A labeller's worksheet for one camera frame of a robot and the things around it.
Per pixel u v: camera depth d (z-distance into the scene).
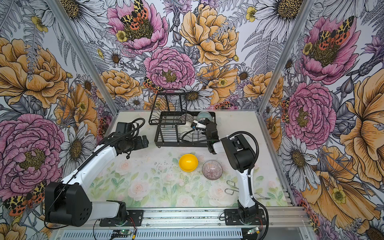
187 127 1.05
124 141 0.66
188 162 0.92
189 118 1.11
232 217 0.74
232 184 0.85
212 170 0.89
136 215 0.75
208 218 0.76
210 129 0.81
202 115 1.12
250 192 0.61
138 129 0.65
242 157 0.56
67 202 0.41
